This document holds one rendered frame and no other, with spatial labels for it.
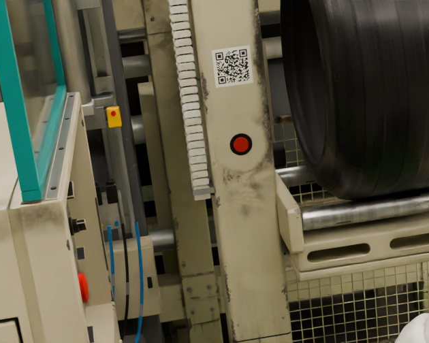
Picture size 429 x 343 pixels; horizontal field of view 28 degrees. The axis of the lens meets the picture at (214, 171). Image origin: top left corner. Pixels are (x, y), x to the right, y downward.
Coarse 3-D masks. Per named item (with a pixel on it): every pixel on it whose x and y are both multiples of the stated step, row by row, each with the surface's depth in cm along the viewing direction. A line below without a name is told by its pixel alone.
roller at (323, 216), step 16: (416, 192) 174; (304, 208) 173; (320, 208) 172; (336, 208) 172; (352, 208) 172; (368, 208) 172; (384, 208) 172; (400, 208) 172; (416, 208) 173; (304, 224) 171; (320, 224) 171; (336, 224) 172
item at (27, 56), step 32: (0, 0) 79; (32, 0) 110; (0, 32) 80; (32, 32) 105; (0, 64) 80; (32, 64) 100; (32, 96) 95; (64, 96) 130; (32, 128) 91; (32, 160) 83; (32, 192) 84
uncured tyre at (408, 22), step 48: (288, 0) 189; (336, 0) 153; (384, 0) 151; (288, 48) 197; (336, 48) 153; (384, 48) 150; (288, 96) 198; (336, 96) 155; (384, 96) 152; (336, 144) 160; (384, 144) 156; (336, 192) 174; (384, 192) 170
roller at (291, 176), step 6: (288, 168) 199; (294, 168) 198; (300, 168) 198; (306, 168) 198; (282, 174) 197; (288, 174) 197; (294, 174) 198; (300, 174) 198; (306, 174) 198; (282, 180) 197; (288, 180) 197; (294, 180) 198; (300, 180) 198; (306, 180) 198; (312, 180) 198; (288, 186) 199
